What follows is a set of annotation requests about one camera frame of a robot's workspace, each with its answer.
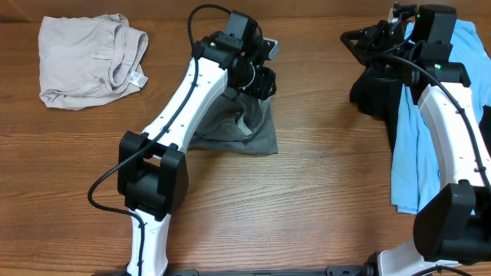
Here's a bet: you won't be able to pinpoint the grey shorts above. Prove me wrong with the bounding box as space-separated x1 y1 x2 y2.
189 94 278 156

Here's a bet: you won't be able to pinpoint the light blue t-shirt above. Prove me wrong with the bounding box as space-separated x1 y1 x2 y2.
391 20 490 214

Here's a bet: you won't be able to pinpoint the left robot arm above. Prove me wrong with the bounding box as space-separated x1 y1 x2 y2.
117 11 278 275

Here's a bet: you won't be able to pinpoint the black garment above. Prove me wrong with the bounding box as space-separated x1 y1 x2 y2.
350 69 490 152

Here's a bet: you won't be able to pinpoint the beige folded shorts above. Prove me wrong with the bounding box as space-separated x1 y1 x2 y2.
38 14 149 110

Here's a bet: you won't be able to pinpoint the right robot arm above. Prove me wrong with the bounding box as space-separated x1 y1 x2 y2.
326 4 490 275

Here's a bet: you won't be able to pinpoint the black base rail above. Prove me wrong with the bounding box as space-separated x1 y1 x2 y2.
167 264 378 276

